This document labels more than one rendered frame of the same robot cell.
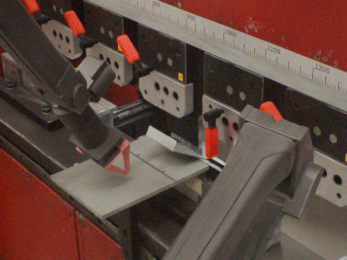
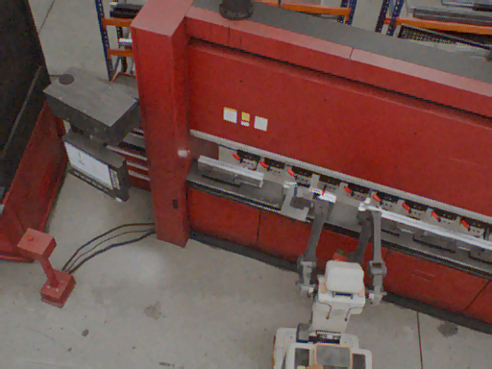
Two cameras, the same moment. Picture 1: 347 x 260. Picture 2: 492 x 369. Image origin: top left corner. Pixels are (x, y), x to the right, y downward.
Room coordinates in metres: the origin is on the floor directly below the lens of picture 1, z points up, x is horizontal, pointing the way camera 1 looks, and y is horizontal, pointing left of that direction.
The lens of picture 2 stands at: (-0.51, 1.81, 4.42)
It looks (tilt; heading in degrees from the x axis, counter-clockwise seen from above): 53 degrees down; 323
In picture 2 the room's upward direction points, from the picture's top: 5 degrees clockwise
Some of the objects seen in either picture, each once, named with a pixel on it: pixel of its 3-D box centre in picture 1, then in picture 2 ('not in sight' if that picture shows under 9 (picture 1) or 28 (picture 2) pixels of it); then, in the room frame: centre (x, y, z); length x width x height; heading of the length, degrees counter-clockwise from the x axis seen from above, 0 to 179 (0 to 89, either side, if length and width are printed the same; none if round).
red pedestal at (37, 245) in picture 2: not in sight; (47, 267); (1.95, 1.76, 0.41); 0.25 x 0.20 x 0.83; 129
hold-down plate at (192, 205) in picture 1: (178, 206); not in sight; (1.20, -0.01, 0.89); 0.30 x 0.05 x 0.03; 39
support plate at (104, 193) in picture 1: (130, 172); (297, 203); (1.17, 0.08, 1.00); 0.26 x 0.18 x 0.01; 129
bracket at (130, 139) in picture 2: not in sight; (118, 148); (2.11, 0.99, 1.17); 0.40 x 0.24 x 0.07; 39
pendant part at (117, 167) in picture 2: not in sight; (99, 164); (1.85, 1.22, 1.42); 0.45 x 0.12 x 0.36; 26
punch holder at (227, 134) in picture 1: (246, 99); (330, 179); (1.13, -0.14, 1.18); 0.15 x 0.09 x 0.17; 39
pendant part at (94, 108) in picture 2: not in sight; (100, 142); (1.93, 1.16, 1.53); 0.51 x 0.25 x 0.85; 26
